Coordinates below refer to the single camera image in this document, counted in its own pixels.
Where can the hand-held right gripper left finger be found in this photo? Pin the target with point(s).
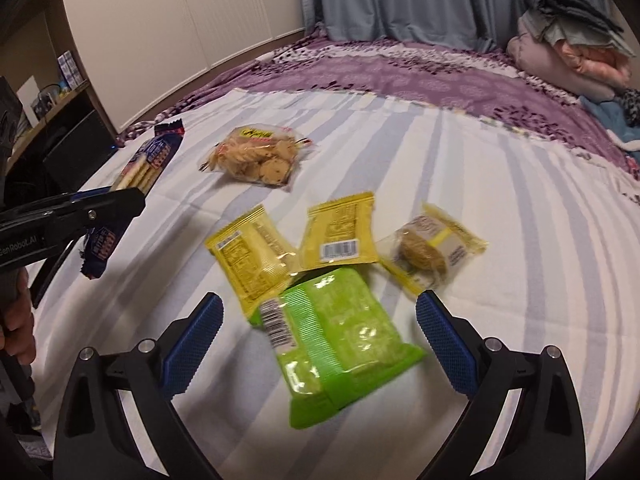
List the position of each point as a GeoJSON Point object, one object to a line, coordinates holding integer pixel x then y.
{"type": "Point", "coordinates": [192, 350]}

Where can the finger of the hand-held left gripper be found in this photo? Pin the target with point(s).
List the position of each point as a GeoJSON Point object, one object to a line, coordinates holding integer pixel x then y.
{"type": "Point", "coordinates": [50, 204]}
{"type": "Point", "coordinates": [110, 207]}

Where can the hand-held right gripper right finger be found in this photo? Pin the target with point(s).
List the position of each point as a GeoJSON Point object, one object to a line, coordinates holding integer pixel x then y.
{"type": "Point", "coordinates": [447, 345]}

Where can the lime green snack bag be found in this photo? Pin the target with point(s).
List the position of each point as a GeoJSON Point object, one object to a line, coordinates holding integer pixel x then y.
{"type": "Point", "coordinates": [350, 340]}

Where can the yellow snack packet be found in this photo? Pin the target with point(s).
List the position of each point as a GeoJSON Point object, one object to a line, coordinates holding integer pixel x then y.
{"type": "Point", "coordinates": [250, 260]}
{"type": "Point", "coordinates": [340, 230]}

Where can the person's left hand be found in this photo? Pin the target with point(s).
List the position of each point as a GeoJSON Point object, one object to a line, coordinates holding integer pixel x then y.
{"type": "Point", "coordinates": [17, 320]}

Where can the black box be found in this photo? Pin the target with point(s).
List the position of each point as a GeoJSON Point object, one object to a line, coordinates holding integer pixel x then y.
{"type": "Point", "coordinates": [80, 150]}

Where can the wooden desk shelf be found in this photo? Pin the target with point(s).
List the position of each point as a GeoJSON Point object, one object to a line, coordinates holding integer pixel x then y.
{"type": "Point", "coordinates": [50, 110]}

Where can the clear yellow-edged cake packet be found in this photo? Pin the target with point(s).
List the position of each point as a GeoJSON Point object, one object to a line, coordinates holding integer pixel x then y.
{"type": "Point", "coordinates": [425, 252]}

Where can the small blue white boxes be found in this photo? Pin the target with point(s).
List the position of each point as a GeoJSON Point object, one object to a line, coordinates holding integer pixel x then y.
{"type": "Point", "coordinates": [70, 67]}

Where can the blue white striped sheet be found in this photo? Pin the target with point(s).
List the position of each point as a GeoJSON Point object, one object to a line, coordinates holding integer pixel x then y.
{"type": "Point", "coordinates": [500, 210]}

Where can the clear bag of cookies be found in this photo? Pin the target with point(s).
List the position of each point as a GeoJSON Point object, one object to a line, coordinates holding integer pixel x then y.
{"type": "Point", "coordinates": [260, 157]}

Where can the white wardrobe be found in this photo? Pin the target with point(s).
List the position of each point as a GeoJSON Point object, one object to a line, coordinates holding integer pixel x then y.
{"type": "Point", "coordinates": [175, 20]}

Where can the blue white fleece blanket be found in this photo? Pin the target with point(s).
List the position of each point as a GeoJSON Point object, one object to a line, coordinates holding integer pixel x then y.
{"type": "Point", "coordinates": [610, 120]}

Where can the purple floral bedsheet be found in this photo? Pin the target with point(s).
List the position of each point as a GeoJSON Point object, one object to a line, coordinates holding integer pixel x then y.
{"type": "Point", "coordinates": [375, 70]}

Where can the leopard print garment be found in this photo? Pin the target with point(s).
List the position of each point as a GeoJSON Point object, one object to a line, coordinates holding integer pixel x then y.
{"type": "Point", "coordinates": [631, 107]}

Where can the mauve folded quilt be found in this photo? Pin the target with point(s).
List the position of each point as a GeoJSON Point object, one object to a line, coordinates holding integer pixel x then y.
{"type": "Point", "coordinates": [540, 55]}

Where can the pink folded quilt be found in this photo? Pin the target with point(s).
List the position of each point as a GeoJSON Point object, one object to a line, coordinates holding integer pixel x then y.
{"type": "Point", "coordinates": [600, 65]}

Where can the blue-grey curtain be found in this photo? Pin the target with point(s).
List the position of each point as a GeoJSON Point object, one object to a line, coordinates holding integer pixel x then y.
{"type": "Point", "coordinates": [400, 0]}

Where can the dark blue folded blanket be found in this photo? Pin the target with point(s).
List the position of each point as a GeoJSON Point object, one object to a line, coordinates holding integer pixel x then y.
{"type": "Point", "coordinates": [570, 5]}

